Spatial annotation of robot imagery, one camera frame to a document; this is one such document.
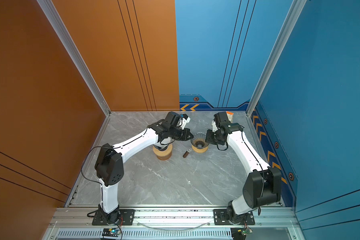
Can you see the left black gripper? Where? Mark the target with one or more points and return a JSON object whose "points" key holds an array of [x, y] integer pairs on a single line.
{"points": [[186, 132]]}

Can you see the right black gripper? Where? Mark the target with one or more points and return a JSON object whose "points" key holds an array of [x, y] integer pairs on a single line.
{"points": [[208, 138]]}

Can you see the coffee filter bag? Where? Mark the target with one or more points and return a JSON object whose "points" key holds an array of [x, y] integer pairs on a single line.
{"points": [[230, 116]]}

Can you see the grey glass dripper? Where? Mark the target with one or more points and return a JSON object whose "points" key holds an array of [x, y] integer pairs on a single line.
{"points": [[199, 141]]}

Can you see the white paper coffee filter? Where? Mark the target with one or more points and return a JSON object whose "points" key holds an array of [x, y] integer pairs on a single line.
{"points": [[161, 147]]}

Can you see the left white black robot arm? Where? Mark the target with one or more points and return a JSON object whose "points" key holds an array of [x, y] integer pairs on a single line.
{"points": [[110, 162]]}

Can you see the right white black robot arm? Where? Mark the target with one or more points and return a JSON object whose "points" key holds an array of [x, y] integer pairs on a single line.
{"points": [[263, 185]]}

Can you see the right circuit board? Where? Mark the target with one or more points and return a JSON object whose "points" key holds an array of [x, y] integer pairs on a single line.
{"points": [[240, 233]]}

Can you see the circuit board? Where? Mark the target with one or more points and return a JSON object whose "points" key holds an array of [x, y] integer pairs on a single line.
{"points": [[112, 233], [240, 233]]}

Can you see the left circuit board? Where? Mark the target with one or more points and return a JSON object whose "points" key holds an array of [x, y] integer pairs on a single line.
{"points": [[112, 233]]}

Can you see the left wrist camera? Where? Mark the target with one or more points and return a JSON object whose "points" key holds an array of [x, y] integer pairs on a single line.
{"points": [[184, 120]]}

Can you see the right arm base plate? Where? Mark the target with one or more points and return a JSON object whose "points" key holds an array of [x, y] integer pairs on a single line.
{"points": [[227, 217]]}

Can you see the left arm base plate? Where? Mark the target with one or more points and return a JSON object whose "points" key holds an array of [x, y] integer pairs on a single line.
{"points": [[123, 217]]}

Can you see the aluminium front rail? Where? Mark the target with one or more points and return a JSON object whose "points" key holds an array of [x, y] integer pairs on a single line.
{"points": [[173, 223]]}

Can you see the right aluminium corner post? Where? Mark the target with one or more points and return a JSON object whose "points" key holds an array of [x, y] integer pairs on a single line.
{"points": [[283, 36]]}

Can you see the aluminium corner post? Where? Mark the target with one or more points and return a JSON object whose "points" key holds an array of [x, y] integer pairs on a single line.
{"points": [[62, 32], [283, 36]]}

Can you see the left aluminium corner post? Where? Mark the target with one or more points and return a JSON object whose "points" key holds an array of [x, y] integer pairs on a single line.
{"points": [[62, 32]]}

